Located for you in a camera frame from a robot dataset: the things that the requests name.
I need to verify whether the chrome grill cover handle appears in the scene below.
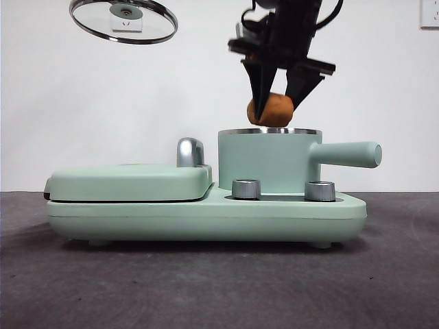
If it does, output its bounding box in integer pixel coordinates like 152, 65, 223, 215
175, 137, 206, 169

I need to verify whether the mint green grill cover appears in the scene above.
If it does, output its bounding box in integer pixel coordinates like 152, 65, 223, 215
43, 163, 213, 204

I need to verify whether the mint green breakfast machine base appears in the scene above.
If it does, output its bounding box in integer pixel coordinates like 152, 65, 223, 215
47, 182, 367, 249

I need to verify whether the white wall socket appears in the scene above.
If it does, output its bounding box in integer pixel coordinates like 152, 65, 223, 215
419, 0, 439, 29
111, 16, 143, 33

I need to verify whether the brown potato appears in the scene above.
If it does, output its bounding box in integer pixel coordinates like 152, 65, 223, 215
246, 92, 295, 127

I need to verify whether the mint green handled steamer pot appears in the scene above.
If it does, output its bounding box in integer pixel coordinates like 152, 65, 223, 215
217, 127, 383, 192

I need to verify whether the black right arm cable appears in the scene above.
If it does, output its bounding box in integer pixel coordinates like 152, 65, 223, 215
315, 0, 345, 31

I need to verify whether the silver control knob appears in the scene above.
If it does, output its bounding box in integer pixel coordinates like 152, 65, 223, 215
304, 181, 336, 202
230, 178, 261, 200

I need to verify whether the glass lid with green knob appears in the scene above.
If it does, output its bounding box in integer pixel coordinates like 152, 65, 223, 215
69, 0, 180, 46

